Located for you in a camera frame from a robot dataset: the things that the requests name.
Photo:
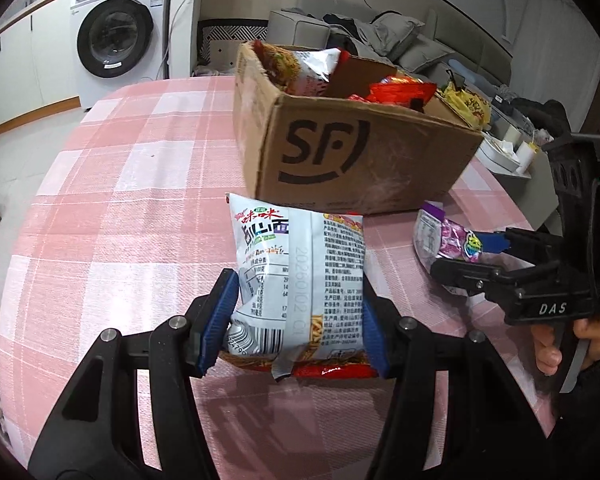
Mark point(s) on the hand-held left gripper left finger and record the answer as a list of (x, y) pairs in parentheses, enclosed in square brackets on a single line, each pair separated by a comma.
[(220, 310)]

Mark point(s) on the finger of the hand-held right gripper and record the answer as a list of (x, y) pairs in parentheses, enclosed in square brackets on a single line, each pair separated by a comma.
[(495, 242), (460, 272)]

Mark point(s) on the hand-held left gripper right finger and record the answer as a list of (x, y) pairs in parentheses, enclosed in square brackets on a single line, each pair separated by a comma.
[(375, 330)]

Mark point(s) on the purple snack packet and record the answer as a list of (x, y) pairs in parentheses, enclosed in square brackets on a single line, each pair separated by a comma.
[(450, 242)]

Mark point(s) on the white noodle snack bag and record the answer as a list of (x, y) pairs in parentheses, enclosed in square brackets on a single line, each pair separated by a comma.
[(300, 67), (300, 270)]

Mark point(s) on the brown cardboard box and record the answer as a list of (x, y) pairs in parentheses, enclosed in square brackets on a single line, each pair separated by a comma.
[(360, 160)]

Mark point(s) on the red instant noodle packet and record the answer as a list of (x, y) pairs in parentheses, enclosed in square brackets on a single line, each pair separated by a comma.
[(402, 92)]

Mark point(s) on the person's right hand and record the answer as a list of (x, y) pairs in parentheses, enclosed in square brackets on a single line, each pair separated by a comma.
[(547, 350)]

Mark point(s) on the white cup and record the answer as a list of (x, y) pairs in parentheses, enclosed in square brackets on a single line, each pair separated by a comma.
[(524, 155)]

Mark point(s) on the white tray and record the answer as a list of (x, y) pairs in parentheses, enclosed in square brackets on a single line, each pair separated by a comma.
[(497, 155)]

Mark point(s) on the black bag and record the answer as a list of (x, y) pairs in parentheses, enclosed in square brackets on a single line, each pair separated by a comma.
[(542, 115)]

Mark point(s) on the yellow plastic bag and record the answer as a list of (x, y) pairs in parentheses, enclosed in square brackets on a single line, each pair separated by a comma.
[(467, 105)]

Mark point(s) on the pink checked tablecloth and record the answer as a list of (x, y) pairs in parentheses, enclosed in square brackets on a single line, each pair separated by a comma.
[(130, 185)]

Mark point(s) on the grey sofa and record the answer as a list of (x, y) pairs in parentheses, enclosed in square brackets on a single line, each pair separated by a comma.
[(460, 35)]

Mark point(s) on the grey pillow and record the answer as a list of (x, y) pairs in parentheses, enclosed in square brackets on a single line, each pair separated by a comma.
[(397, 32)]

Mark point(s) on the dark clothes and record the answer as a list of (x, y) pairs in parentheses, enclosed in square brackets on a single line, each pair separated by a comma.
[(345, 25)]

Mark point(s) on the black white patterned basket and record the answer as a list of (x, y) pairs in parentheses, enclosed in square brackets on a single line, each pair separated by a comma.
[(220, 45)]

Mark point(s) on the white washing machine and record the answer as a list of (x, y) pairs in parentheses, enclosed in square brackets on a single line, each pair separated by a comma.
[(117, 40)]

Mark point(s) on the white cabinet with counter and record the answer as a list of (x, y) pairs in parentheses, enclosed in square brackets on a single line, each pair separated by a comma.
[(25, 65)]

